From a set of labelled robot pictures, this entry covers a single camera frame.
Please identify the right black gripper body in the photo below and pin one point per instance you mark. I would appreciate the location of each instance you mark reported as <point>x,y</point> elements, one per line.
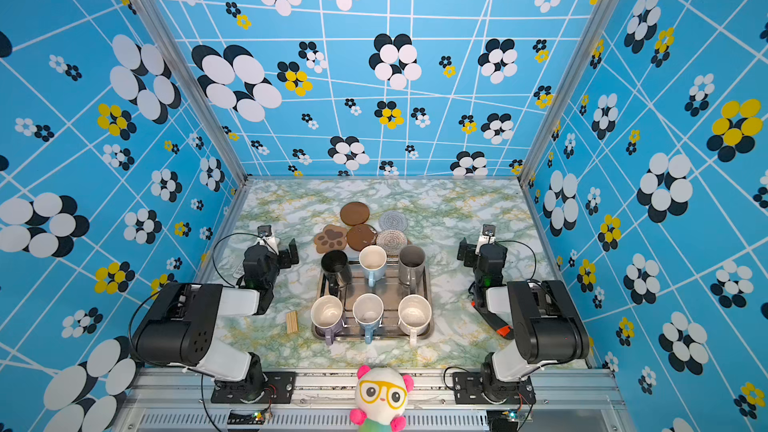
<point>468,253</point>

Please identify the black mug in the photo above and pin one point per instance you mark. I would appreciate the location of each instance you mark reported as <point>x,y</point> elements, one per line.
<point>336,270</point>

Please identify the panda plush toy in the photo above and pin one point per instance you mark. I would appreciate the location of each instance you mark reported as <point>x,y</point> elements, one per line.
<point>381,398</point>

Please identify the scratched round wooden coaster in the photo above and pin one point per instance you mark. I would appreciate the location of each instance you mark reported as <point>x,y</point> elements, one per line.
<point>361,236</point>

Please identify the purple mug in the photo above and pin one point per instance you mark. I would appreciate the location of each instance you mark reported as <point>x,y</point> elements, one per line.
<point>327,315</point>

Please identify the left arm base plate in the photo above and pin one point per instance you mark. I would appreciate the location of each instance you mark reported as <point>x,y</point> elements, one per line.
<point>276,387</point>

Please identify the light blue mug front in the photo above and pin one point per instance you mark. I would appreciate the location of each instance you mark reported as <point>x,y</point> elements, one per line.
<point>368,311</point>

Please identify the stainless steel cup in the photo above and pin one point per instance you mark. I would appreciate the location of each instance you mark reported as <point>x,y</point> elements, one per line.
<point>411,266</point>

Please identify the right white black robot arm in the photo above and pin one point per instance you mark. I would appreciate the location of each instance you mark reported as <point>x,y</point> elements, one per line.
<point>537,318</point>

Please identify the light blue mug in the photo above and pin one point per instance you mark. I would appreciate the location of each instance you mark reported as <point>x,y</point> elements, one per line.
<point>373,259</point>
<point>368,311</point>

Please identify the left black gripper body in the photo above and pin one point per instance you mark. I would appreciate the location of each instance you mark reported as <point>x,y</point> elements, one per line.
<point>287,254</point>

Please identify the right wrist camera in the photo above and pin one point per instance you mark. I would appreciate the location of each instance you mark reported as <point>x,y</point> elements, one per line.
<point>488,234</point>

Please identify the grey blue crochet coaster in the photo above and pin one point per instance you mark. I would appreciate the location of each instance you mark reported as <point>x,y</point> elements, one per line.
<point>393,220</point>

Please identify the small wooden block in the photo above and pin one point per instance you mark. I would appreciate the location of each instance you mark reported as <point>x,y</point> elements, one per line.
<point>291,321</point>

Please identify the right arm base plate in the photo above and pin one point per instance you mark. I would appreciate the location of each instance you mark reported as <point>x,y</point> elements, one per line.
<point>475,388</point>

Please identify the black orange utility knife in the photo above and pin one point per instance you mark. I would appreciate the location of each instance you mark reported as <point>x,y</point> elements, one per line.
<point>499,325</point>

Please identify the aluminium front rail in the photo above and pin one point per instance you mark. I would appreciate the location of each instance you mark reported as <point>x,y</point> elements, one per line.
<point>326,400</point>

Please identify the paw shaped wooden coaster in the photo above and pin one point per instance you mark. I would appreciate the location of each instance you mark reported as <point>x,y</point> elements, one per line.
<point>332,237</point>

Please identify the light blue mug rear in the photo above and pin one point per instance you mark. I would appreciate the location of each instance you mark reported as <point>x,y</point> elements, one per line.
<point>373,259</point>

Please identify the white mug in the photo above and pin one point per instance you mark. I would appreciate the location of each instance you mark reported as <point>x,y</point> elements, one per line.
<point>414,316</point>

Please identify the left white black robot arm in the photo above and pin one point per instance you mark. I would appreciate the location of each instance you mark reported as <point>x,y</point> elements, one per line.
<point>179,329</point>

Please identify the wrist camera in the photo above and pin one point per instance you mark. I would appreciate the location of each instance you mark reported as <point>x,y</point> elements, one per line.
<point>265,232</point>
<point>488,234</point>

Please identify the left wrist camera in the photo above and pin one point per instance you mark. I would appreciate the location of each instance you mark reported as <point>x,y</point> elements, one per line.
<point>265,232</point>

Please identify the woven rattan coaster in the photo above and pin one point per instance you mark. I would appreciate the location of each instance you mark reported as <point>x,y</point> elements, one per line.
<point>392,241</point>

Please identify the dark round wooden coaster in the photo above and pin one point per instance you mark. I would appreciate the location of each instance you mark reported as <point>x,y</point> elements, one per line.
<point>354,213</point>

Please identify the metal serving tray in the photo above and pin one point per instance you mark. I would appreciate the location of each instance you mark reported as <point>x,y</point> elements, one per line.
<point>389,289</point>

